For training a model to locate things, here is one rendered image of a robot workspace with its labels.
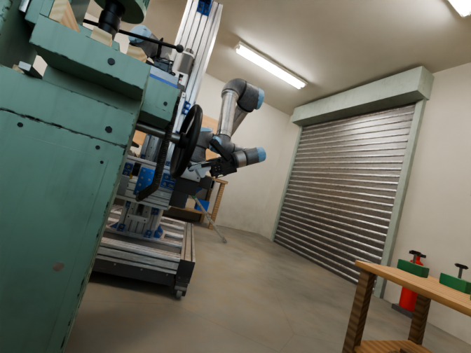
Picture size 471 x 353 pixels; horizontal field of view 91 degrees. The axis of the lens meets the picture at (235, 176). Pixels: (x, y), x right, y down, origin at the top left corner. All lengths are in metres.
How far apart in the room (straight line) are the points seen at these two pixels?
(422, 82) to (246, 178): 3.08
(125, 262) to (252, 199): 3.72
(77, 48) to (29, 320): 0.60
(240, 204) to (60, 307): 4.24
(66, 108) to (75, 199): 0.21
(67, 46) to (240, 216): 4.46
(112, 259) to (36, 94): 1.01
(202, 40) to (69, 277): 1.72
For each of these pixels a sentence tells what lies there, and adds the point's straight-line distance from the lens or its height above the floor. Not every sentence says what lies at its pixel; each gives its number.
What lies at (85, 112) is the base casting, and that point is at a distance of 0.67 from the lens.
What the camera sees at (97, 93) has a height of 0.82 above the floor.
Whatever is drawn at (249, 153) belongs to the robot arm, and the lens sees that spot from 1.05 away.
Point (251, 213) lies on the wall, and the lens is 4.94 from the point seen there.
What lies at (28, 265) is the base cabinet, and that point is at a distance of 0.72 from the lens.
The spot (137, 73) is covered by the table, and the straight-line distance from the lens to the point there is 0.60.
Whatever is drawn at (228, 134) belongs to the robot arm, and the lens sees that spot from 1.14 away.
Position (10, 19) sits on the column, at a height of 0.94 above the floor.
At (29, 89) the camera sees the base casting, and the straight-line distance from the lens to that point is 0.70.
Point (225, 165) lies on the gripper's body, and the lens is 1.03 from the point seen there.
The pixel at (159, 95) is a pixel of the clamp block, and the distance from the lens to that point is 0.83.
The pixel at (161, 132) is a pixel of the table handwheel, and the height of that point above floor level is 0.81.
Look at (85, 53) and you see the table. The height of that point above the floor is 0.86.
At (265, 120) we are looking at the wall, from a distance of 5.09.
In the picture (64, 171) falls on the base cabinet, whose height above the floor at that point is 0.61.
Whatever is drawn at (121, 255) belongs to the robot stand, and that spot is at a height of 0.18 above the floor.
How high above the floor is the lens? 0.67
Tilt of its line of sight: 4 degrees up
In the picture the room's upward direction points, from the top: 16 degrees clockwise
